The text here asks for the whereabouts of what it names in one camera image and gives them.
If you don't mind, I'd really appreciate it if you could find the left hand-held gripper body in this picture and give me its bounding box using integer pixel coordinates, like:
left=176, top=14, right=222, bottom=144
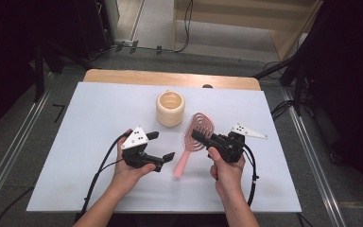
left=121, top=126, right=165, bottom=173

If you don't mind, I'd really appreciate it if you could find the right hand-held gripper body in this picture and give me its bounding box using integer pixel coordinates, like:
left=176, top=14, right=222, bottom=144
left=206, top=123, right=268, bottom=164

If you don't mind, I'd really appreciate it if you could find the pink hairbrush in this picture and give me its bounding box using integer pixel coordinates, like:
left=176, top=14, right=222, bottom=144
left=173, top=112, right=216, bottom=179

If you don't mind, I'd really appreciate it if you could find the person's right hand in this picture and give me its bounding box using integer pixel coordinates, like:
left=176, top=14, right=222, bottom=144
left=207, top=147, right=247, bottom=195

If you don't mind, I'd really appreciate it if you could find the person's left hand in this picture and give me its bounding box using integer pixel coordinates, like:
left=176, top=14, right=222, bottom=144
left=112, top=128, right=157, bottom=192

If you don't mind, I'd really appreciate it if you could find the cream ribbed cup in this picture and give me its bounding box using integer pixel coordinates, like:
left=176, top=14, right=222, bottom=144
left=155, top=90, right=186, bottom=129

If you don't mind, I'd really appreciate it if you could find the white board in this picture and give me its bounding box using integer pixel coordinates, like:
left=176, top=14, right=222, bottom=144
left=26, top=81, right=303, bottom=214

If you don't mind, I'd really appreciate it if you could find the wooden table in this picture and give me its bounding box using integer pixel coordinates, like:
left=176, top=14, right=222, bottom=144
left=83, top=68, right=262, bottom=92

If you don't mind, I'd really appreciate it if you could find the black metal stand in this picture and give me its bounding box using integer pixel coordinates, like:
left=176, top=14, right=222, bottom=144
left=292, top=60, right=307, bottom=117
left=32, top=41, right=46, bottom=103

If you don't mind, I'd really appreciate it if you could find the white power strip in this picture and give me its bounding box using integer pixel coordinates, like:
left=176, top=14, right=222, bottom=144
left=112, top=38, right=134, bottom=47

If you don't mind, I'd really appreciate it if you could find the black cabinet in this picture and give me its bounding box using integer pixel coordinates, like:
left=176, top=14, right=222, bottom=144
left=74, top=0, right=116, bottom=61

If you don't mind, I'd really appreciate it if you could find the dark curtain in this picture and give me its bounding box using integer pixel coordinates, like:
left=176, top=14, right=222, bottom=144
left=296, top=0, right=363, bottom=202
left=0, top=0, right=77, bottom=143

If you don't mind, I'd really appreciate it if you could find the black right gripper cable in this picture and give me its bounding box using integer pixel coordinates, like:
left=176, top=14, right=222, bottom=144
left=241, top=142, right=260, bottom=208

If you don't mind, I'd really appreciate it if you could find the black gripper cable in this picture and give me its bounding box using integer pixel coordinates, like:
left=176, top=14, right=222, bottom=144
left=241, top=142, right=260, bottom=208
left=80, top=131, right=132, bottom=217

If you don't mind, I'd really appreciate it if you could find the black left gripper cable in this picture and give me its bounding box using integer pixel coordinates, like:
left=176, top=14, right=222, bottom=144
left=80, top=131, right=132, bottom=217

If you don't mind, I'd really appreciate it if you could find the black cable bundle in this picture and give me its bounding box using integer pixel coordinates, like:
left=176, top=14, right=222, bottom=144
left=269, top=99, right=297, bottom=121

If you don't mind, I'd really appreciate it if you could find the aluminium floor rail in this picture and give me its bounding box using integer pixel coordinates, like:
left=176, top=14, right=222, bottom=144
left=280, top=86, right=348, bottom=227
left=0, top=73, right=58, bottom=218

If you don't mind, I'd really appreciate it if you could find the hanging black cable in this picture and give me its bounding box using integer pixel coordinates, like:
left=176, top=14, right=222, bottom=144
left=173, top=0, right=194, bottom=54

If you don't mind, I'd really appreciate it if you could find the light wooden frame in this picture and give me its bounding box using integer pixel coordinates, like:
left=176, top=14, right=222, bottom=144
left=172, top=0, right=325, bottom=62

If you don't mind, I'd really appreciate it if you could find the thin black floor cable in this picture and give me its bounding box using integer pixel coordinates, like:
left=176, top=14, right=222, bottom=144
left=0, top=186, right=35, bottom=227

